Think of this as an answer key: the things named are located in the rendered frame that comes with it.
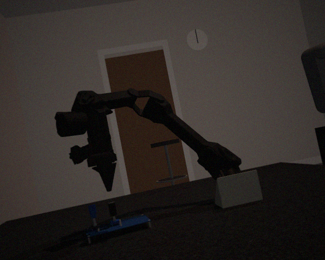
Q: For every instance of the blue circuit board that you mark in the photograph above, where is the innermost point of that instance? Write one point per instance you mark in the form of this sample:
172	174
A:
115	224

